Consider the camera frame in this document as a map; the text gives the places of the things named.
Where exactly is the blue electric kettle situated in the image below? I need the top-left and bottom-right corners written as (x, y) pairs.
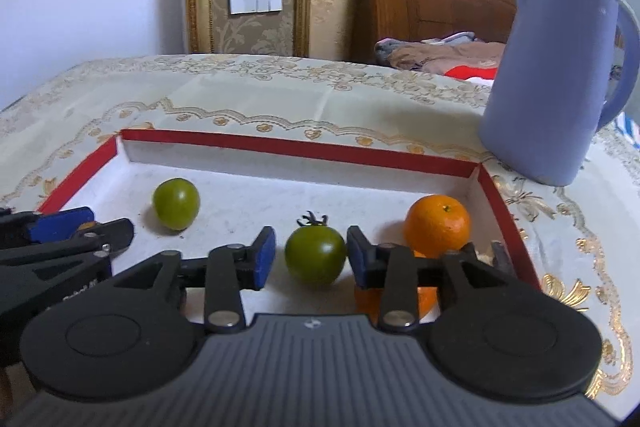
top-left (476, 0), bottom-right (640, 186)

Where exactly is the wooden bed headboard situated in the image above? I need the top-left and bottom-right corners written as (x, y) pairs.
top-left (350, 0), bottom-right (518, 65)

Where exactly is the striped colourful blanket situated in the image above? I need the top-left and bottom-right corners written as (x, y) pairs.
top-left (615, 112), bottom-right (640, 148)

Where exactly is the cream embroidered tablecloth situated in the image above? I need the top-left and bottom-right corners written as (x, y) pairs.
top-left (0, 53), bottom-right (640, 400)

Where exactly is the orange tangerine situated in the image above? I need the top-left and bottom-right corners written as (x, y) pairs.
top-left (403, 194), bottom-right (472, 258)
top-left (354, 249), bottom-right (443, 323)

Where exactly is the red cardboard box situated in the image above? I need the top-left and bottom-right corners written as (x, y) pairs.
top-left (37, 129), bottom-right (543, 323)

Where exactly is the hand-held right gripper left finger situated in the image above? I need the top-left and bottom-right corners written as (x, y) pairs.
top-left (112, 226), bottom-right (277, 334)

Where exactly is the green tomato with stem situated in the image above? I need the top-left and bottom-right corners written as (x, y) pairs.
top-left (284, 210), bottom-right (347, 286)

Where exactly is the brown cloth bundle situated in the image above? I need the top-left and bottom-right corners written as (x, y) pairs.
top-left (375, 32), bottom-right (506, 82)

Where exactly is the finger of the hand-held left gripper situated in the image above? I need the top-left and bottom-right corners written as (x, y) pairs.
top-left (0, 218), bottom-right (135, 266)
top-left (0, 207), bottom-right (97, 250)

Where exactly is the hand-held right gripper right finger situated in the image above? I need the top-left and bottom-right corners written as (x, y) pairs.
top-left (346, 225), bottom-right (521, 334)

